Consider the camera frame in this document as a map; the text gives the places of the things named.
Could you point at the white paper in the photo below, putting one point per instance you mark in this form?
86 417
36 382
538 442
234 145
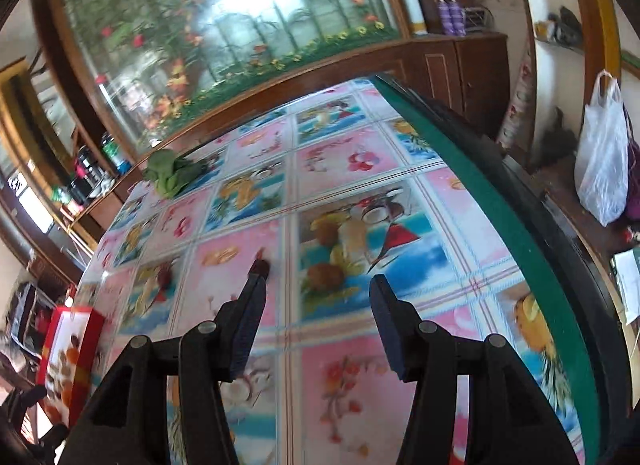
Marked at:
627 290

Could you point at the purple bottle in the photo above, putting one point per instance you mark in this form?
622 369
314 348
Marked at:
443 16
457 17

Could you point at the floral printed roll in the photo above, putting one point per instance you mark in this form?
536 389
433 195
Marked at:
520 95

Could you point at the green label plastic bottle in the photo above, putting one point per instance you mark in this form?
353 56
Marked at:
114 149

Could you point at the fish tank with flowers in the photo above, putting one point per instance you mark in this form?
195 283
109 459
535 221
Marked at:
240 20

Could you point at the fruit printed tablecloth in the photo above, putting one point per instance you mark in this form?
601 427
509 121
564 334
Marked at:
325 370

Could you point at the wooden partition cabinet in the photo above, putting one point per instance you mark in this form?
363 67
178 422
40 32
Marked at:
450 75

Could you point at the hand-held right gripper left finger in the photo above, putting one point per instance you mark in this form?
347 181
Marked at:
247 325

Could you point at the white plastic bag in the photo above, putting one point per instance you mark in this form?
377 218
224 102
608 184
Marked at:
602 160

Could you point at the red box lid tray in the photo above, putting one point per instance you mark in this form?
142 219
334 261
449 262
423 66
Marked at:
62 360

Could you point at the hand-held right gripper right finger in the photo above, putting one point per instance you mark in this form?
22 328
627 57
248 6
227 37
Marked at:
387 325

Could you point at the green bok choy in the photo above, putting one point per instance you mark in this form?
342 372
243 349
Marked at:
170 170

